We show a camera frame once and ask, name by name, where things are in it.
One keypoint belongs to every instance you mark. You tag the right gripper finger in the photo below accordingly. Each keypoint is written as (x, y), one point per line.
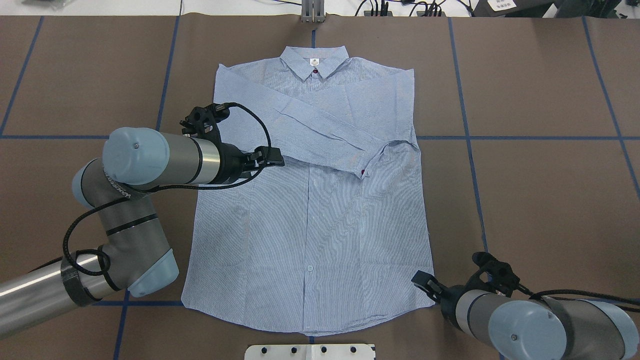
(427, 283)

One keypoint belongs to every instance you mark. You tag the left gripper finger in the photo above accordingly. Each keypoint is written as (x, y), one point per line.
(268, 157)

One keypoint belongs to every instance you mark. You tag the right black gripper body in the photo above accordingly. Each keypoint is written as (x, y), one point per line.
(449, 298)

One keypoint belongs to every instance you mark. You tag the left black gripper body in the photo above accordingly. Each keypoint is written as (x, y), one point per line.
(231, 162)

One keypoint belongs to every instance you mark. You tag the blue striped button shirt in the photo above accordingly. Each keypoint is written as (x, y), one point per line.
(328, 243)

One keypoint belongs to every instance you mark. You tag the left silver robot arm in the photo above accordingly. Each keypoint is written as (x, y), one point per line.
(119, 243)

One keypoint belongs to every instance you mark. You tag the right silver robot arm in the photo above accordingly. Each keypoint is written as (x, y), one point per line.
(544, 329)

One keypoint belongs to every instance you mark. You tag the black equipment box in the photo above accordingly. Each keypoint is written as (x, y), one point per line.
(511, 8)

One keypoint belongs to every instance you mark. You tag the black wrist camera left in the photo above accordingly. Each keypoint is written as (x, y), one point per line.
(202, 122)

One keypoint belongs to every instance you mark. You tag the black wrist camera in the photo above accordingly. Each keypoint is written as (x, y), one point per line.
(202, 122)
(493, 275)

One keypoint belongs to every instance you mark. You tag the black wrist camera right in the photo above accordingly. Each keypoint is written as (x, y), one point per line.
(493, 275)

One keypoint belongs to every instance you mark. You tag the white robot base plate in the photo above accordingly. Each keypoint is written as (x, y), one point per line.
(338, 351)

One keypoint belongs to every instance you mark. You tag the grey aluminium frame post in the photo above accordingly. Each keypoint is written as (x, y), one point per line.
(313, 11)

